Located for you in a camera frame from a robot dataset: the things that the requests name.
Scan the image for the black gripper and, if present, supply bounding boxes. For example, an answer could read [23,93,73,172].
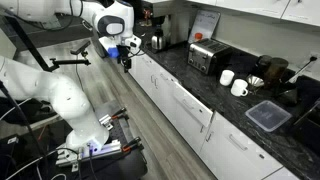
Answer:
[116,45,133,74]

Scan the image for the white drawer wooden inside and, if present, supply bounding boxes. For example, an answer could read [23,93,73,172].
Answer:
[172,80,214,129]

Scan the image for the steel coffee carafe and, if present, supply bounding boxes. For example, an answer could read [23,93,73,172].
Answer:
[150,25,167,52]

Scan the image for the black steel coffee maker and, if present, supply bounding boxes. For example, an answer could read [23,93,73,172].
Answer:
[141,0,192,48]

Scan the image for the stainless steel toaster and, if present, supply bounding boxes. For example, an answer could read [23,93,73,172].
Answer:
[187,38,234,76]

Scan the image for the white cabinet door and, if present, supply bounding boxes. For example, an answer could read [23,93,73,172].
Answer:
[172,99,210,155]

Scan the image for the handwritten whiteboard sign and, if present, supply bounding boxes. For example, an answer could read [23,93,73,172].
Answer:
[188,9,222,45]

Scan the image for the white base cabinet run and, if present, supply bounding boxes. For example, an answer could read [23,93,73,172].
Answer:
[128,53,301,180]

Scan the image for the white ceramic mug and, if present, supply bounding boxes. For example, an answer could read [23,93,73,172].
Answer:
[219,69,236,87]
[230,78,250,98]

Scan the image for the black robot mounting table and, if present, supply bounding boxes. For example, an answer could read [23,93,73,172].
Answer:
[56,99,149,180]

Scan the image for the black bag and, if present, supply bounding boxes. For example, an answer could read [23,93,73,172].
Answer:
[0,96,58,132]

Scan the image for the metal pour-over dripper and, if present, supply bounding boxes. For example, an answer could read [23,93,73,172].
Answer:
[245,74,265,90]

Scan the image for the dark brown glass jar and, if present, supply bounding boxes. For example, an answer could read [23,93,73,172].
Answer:
[254,54,273,78]
[265,57,290,90]

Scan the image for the white upper cabinets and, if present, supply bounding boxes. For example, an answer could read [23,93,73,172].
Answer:
[186,0,320,28]

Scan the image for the black controller box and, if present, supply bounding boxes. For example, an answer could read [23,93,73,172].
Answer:
[0,133,46,180]

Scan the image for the clear plastic container lid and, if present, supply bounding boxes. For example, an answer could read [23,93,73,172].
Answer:
[244,100,293,133]

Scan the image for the black kettle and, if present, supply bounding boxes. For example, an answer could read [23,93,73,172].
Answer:
[273,81,299,108]

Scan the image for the white rod with black tip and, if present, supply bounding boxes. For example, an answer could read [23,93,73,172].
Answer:
[285,55,318,84]

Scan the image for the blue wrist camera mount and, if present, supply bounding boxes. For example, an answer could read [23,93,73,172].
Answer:
[107,47,120,59]

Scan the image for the orange handled clamp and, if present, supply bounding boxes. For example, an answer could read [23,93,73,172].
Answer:
[120,136,145,154]
[110,107,130,122]

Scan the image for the black stand camera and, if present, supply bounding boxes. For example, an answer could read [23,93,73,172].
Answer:
[69,39,92,57]

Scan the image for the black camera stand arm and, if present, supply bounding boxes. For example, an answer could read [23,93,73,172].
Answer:
[6,16,92,73]

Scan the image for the silver metal bracket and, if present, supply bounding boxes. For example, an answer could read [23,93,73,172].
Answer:
[98,114,115,131]

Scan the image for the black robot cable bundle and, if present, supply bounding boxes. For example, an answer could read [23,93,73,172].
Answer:
[19,0,84,33]

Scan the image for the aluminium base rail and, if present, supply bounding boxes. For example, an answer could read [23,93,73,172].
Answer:
[77,139,123,163]

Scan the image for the red cable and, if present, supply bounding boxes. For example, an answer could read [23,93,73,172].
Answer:
[37,124,47,142]

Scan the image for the white cable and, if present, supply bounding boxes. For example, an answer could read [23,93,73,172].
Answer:
[5,148,79,180]
[0,97,33,122]

